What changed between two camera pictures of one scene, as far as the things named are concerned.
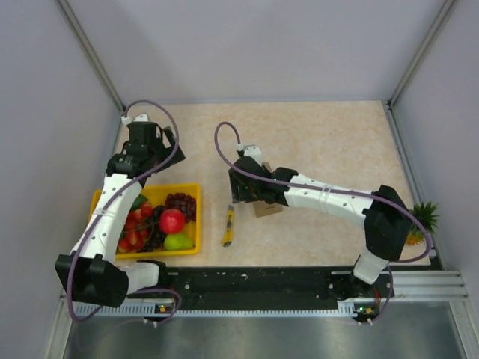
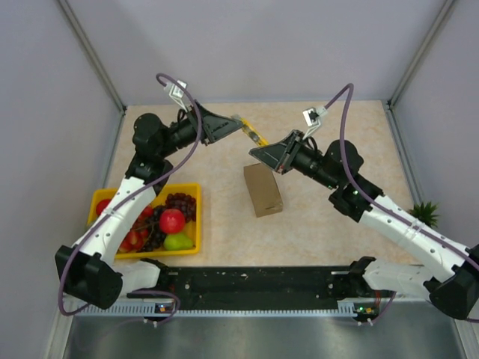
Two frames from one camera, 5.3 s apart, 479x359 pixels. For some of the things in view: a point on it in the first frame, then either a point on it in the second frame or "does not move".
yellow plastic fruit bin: [156, 194] does not move
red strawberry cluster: [135, 231] does not move
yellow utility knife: [229, 232] -> [257, 137]
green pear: [177, 241] does not move
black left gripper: [170, 138] -> [215, 126]
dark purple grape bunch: [180, 202] does not move
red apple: [172, 221] does not move
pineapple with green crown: [416, 234] does not move
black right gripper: [239, 195] -> [281, 157]
